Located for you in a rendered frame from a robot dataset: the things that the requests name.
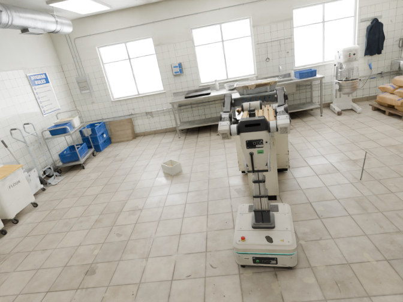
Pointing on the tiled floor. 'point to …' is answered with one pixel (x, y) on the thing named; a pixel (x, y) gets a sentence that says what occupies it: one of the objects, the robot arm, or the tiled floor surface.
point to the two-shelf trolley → (68, 145)
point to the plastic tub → (171, 167)
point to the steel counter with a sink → (285, 80)
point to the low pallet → (386, 109)
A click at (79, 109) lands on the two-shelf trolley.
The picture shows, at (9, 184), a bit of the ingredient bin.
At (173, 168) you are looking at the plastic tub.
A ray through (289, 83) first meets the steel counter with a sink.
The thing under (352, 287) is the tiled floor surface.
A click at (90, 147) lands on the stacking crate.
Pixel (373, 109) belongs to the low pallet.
